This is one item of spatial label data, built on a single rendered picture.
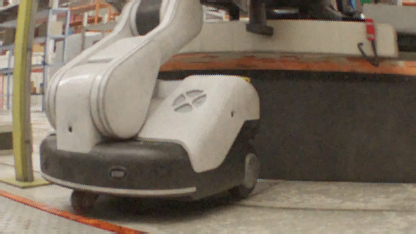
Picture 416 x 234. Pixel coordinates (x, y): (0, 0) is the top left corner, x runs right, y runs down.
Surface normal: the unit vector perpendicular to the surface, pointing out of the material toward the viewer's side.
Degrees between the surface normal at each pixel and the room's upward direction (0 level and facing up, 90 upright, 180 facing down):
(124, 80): 90
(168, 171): 89
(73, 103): 90
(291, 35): 90
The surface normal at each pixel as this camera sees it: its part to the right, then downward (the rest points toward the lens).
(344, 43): -0.54, 0.04
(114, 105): 0.86, 0.03
